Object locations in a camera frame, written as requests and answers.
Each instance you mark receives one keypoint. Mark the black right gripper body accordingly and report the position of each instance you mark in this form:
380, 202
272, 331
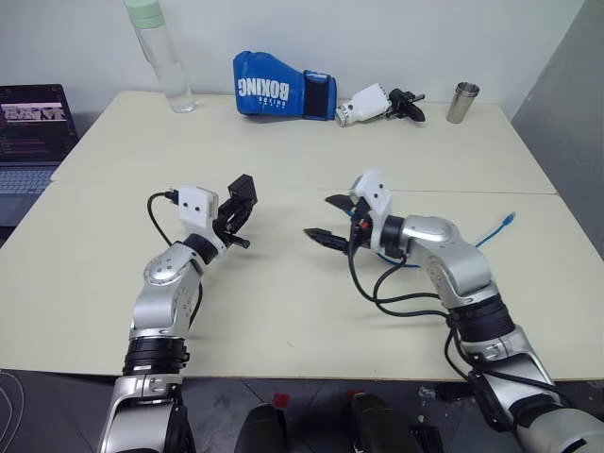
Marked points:
361, 226

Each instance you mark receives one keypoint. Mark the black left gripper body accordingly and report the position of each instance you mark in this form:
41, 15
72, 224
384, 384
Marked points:
224, 226

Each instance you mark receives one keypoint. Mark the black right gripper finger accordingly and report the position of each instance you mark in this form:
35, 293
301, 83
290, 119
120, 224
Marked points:
328, 239
340, 202

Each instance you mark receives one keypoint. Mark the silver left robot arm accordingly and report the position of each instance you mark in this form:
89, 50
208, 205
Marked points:
162, 302

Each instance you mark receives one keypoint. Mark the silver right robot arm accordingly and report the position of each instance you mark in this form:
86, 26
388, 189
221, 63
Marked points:
462, 269

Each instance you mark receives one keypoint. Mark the white spare robot hand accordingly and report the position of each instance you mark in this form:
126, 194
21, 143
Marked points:
370, 104

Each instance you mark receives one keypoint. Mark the blue boxing glove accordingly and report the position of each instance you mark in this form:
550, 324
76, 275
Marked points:
269, 87

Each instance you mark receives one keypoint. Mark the steel cup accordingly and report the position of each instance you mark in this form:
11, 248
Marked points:
462, 104

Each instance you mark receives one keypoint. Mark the clear bottle with green lid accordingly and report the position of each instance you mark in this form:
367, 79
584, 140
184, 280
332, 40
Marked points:
165, 61

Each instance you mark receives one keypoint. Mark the dark rounded shape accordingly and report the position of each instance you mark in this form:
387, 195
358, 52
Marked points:
262, 429
377, 424

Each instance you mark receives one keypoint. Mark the dark laptop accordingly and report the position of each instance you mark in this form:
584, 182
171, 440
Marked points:
30, 141

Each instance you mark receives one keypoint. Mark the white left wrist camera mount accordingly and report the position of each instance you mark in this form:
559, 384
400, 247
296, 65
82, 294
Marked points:
196, 207

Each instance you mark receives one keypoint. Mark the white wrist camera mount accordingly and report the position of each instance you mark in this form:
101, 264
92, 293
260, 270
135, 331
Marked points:
375, 193
196, 207

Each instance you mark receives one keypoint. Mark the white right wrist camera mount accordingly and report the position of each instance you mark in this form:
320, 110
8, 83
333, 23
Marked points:
375, 193

